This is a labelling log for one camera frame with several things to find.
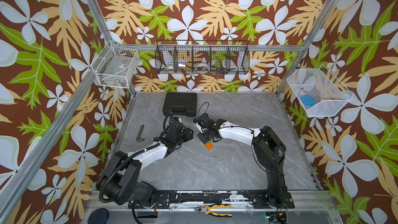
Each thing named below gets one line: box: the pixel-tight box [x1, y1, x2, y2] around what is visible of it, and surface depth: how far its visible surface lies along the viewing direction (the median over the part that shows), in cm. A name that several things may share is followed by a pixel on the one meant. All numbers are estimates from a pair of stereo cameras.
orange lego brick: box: [203, 142, 215, 151], surface depth 93 cm
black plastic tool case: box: [162, 92, 198, 118], surface depth 110 cm
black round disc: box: [87, 207, 110, 224], surface depth 71 cm
